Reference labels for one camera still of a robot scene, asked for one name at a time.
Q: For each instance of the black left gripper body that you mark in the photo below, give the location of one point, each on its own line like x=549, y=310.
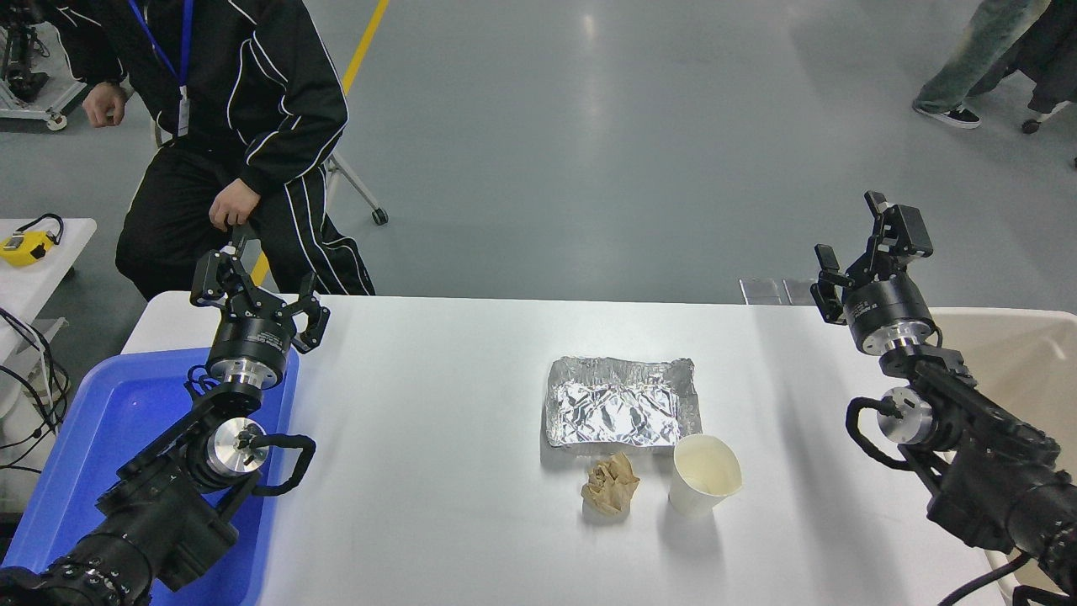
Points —
x=252, y=337

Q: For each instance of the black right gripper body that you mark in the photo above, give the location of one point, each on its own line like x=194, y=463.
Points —
x=888, y=305

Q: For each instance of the white paper cup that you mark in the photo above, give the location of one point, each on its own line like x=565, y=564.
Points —
x=702, y=480

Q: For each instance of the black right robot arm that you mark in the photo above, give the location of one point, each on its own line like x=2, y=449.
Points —
x=984, y=471

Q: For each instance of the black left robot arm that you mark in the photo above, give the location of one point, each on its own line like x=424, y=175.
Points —
x=160, y=505

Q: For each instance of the crumpled tan paper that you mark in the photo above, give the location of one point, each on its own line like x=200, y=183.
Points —
x=610, y=488

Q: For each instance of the person's left hand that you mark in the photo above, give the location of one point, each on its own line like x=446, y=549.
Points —
x=233, y=204

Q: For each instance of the person's right hand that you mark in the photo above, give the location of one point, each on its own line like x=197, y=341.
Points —
x=105, y=105

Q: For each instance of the silver floor plate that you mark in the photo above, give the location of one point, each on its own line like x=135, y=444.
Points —
x=761, y=291

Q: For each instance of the large pale bin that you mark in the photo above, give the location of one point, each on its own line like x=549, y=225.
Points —
x=1026, y=353

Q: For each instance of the blue plastic tray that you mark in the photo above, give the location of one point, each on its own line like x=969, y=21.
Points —
x=118, y=412

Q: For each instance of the rolling chair base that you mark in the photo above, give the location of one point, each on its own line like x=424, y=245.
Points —
x=1031, y=124

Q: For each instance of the white side table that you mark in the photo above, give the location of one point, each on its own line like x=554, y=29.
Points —
x=42, y=282

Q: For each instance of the standing person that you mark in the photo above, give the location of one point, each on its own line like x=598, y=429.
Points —
x=968, y=59

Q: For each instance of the seated person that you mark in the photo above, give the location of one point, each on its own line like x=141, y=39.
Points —
x=252, y=93

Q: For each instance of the silver foil tray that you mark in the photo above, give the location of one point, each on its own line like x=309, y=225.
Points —
x=618, y=404

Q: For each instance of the white equipment cart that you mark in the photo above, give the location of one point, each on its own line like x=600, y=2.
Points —
x=34, y=97

